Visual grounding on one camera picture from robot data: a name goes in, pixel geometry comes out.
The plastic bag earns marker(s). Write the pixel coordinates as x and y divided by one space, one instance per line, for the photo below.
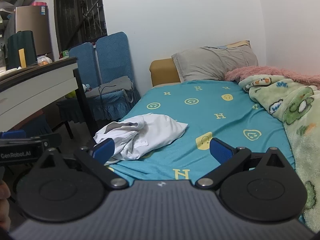
45 60

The small plush toy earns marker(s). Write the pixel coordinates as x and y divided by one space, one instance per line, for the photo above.
86 87

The cardboard box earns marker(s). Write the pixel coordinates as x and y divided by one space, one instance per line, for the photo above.
35 25

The green printed blanket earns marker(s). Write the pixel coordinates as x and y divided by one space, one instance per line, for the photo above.
302 120

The short blue covered chair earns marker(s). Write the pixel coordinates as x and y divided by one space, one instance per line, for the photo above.
82 60

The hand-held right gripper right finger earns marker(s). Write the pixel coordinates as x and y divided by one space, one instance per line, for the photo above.
220 152

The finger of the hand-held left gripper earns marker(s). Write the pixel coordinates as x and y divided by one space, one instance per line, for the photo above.
15 134

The grey pillow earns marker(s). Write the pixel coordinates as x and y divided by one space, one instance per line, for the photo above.
212 63

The white desk with black legs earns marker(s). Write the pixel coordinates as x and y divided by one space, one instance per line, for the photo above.
32 92

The yellow padded bed frame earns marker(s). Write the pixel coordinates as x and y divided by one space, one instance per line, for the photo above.
162 72

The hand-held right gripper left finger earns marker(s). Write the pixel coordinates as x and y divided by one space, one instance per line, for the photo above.
105 149

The white shirt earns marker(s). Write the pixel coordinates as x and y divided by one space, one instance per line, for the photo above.
150 132

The green can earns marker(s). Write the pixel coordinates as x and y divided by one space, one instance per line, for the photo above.
65 54

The person's left hand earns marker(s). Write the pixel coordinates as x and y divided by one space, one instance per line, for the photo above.
3 205

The dark green ribbed container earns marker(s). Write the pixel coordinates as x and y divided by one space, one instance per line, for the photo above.
17 42

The grey seat cushion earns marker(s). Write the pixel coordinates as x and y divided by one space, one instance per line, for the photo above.
110 87

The dark window with grille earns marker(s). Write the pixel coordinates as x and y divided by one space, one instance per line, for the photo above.
80 12

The pink fluffy blanket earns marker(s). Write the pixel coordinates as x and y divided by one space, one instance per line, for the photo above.
265 71

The green ball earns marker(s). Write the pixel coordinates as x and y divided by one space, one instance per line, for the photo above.
70 94

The yellow printed pillow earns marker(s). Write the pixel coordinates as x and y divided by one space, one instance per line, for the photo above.
237 44

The tall blue covered chair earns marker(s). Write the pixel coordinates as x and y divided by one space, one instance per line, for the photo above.
113 55

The bed with teal printed sheet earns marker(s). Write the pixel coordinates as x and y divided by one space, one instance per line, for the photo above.
200 120

